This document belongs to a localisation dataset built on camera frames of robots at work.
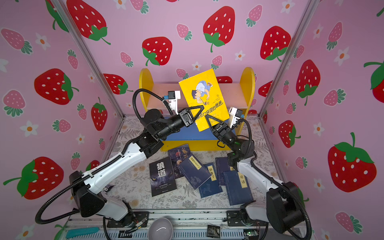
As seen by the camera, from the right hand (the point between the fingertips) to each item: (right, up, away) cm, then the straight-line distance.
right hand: (204, 119), depth 57 cm
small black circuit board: (+5, -52, +12) cm, 53 cm away
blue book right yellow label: (+20, -37, +25) cm, 49 cm away
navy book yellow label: (-5, -29, +31) cm, 43 cm away
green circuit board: (+23, -54, +14) cm, 61 cm away
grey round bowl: (-21, -52, +14) cm, 57 cm away
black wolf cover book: (-24, -32, +30) cm, 50 cm away
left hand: (-1, +4, -2) cm, 5 cm away
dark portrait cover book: (-16, -21, +39) cm, 47 cm away
